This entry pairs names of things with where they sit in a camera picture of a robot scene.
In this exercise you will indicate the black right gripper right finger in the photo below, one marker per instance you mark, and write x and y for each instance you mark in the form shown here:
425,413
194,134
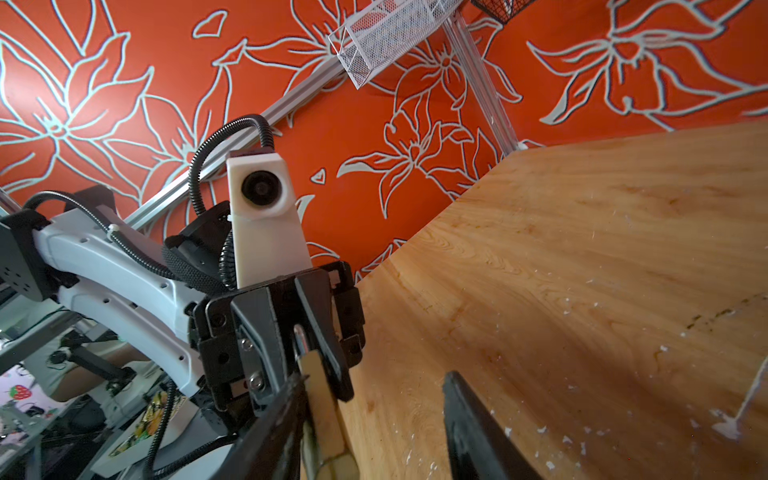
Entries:
477,446

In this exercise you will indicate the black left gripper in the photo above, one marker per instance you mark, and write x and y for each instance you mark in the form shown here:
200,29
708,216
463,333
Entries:
246,341

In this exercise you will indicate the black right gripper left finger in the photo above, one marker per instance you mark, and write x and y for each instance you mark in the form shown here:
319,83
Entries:
272,447

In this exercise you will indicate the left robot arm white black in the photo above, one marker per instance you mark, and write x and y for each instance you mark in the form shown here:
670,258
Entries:
73,249

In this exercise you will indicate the white wire mesh basket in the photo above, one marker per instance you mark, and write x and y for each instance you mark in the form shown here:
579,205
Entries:
371,40

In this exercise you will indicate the black wire wall basket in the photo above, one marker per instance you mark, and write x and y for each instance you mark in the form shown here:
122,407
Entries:
501,11

